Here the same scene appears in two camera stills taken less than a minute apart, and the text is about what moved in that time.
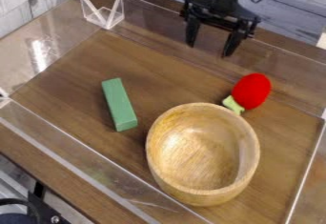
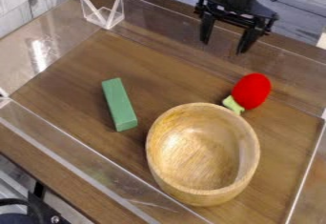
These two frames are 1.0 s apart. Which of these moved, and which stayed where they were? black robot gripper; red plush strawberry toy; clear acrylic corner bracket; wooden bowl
Moved: black robot gripper
Stayed: clear acrylic corner bracket; wooden bowl; red plush strawberry toy
